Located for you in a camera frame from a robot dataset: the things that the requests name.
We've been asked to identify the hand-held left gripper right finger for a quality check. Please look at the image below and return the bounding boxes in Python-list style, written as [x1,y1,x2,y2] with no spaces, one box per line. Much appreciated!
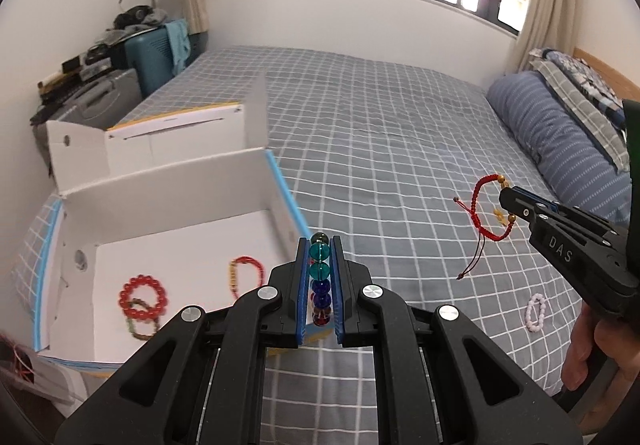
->
[332,236,586,445]

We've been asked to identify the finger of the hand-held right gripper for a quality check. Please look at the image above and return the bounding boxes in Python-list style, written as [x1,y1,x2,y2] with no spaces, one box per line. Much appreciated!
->
[498,188,548,233]
[507,186,561,211]

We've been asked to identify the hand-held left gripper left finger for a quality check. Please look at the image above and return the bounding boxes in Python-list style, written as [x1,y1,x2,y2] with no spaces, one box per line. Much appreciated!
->
[55,237,308,445]

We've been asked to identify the multicolour glass bead bracelet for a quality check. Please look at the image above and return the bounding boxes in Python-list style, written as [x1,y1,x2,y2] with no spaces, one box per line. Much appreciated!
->
[306,231,335,328]

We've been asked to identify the red cord bracelet gold plate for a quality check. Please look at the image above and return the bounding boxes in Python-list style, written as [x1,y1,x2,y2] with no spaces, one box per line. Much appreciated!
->
[451,174,516,282]

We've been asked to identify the red cord bracelet gold tube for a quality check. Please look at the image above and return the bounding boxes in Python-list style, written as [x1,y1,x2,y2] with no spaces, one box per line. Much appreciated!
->
[227,255,265,298]

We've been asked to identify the white cardboard box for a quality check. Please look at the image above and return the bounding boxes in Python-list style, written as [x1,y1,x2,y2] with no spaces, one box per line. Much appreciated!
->
[32,74,331,371]

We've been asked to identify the brown bead bracelet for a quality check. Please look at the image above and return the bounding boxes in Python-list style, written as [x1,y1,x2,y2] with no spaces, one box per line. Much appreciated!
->
[124,310,162,341]

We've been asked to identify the red bead bracelet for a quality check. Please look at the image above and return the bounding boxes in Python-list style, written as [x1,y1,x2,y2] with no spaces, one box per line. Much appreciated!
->
[118,275,167,321]

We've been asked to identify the person's right hand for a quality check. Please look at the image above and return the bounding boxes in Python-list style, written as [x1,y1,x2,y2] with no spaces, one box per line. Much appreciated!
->
[560,297,640,393]

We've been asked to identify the blue striped pillow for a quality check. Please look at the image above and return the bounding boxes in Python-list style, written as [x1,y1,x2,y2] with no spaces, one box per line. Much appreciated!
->
[486,72,633,226]

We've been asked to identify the grey checked pillow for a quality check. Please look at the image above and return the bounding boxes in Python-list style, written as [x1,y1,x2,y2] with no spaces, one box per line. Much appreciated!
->
[530,58,631,173]

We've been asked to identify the navy plaid pillow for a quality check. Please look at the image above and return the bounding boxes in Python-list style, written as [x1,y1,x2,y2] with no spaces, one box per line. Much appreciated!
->
[537,48,626,116]

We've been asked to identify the wooden headboard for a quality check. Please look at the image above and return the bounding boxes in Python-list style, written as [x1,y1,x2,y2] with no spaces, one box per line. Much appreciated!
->
[572,48,640,101]

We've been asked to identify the teal cloth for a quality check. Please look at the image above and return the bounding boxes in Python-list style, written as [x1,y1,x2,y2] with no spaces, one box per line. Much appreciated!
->
[164,20,193,76]

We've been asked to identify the teal suitcase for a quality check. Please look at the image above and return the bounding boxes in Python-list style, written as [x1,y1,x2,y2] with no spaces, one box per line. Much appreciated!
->
[124,28,206,98]

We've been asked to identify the grey hard case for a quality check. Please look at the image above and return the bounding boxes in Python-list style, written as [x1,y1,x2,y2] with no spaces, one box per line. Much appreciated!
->
[50,68,143,131]

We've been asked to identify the dark desk clutter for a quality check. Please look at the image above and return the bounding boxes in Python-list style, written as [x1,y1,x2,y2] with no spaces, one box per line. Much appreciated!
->
[30,45,126,126]

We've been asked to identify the black bag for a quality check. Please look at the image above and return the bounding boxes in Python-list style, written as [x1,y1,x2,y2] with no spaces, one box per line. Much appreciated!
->
[105,4,168,33]

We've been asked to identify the pale pink bead bracelet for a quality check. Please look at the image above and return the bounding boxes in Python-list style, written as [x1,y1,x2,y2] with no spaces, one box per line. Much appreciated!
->
[524,293,547,332]

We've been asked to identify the red wire bundle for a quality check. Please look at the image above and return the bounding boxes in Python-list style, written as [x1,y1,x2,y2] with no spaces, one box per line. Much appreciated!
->
[0,332,38,383]

